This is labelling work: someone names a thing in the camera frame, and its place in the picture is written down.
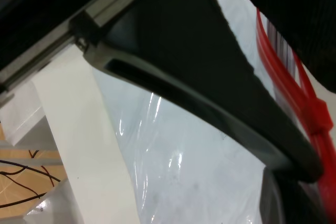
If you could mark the clear plastic zipper bag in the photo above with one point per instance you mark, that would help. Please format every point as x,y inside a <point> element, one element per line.
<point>183,171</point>

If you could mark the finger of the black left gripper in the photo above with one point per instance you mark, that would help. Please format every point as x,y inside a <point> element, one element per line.
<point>291,203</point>

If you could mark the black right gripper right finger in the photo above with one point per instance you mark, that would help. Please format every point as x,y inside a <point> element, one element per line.
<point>299,9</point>

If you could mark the red zipper slider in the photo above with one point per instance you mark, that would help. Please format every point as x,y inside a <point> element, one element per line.
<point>317,116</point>

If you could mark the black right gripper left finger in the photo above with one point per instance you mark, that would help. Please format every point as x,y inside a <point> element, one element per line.
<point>189,51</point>

